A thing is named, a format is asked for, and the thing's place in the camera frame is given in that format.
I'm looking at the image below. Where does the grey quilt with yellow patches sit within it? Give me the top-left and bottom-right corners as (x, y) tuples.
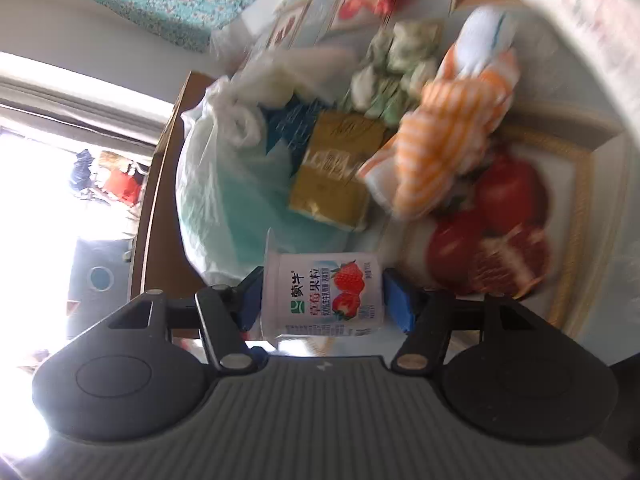
(479, 0), (640, 126)

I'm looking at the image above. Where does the white plastic bag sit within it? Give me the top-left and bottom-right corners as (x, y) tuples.
(176, 47), (358, 285)

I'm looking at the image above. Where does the brown cardboard box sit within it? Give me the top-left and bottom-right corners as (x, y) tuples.
(129, 72), (214, 299)

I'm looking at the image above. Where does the strawberry yogurt cup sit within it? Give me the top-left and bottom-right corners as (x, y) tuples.
(260, 233), (385, 340)

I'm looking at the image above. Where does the gold snack packet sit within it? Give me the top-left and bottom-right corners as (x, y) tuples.
(288, 110), (387, 232)

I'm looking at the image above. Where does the orange striped towel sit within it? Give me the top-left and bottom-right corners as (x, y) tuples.
(357, 6), (520, 221)

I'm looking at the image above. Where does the green floral cloth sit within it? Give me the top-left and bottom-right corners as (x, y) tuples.
(341, 21), (442, 128)

